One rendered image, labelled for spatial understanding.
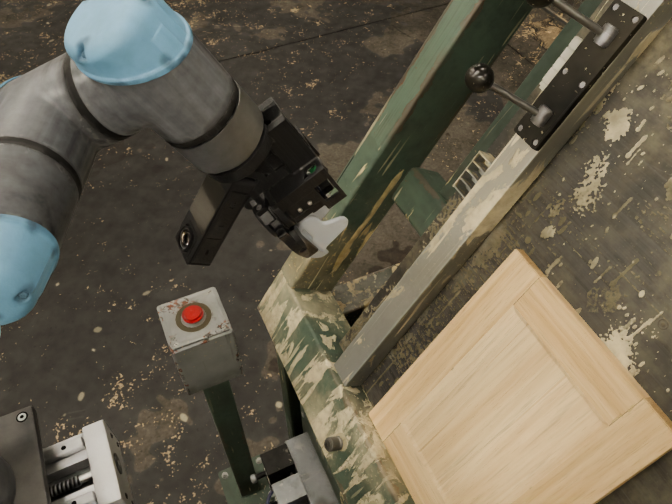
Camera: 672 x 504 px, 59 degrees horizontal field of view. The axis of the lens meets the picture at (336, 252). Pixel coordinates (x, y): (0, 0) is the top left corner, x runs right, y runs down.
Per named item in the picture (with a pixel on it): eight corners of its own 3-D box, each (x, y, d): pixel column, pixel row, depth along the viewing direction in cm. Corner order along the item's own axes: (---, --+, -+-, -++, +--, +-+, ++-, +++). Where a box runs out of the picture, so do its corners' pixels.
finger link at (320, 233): (369, 245, 67) (334, 206, 60) (327, 276, 68) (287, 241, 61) (357, 227, 69) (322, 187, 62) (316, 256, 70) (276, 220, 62)
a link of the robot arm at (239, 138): (177, 166, 47) (153, 109, 52) (211, 195, 51) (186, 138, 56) (252, 108, 46) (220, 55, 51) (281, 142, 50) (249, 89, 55)
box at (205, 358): (174, 352, 129) (155, 304, 116) (227, 332, 133) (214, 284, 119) (189, 398, 122) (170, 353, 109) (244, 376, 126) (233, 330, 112)
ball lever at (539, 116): (535, 126, 83) (456, 78, 79) (554, 103, 81) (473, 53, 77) (543, 137, 79) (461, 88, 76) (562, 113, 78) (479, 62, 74)
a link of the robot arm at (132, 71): (58, 1, 44) (150, -52, 41) (158, 95, 52) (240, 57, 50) (41, 79, 40) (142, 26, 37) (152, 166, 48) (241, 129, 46)
